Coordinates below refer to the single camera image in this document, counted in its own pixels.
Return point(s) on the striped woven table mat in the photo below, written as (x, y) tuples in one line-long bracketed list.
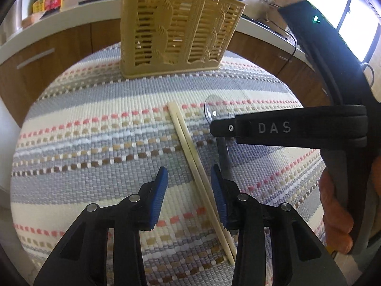
[(95, 137)]

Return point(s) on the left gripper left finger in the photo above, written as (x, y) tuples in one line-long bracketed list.
[(79, 258)]

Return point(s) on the person right hand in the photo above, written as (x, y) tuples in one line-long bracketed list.
[(337, 221)]

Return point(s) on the white kitchen countertop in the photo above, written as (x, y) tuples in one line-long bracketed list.
[(111, 9)]

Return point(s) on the window frame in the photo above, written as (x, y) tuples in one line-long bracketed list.
[(357, 24)]

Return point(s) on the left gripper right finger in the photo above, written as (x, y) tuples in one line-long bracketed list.
[(298, 256)]

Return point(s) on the yellow plastic utensil basket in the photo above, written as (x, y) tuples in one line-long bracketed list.
[(161, 37)]

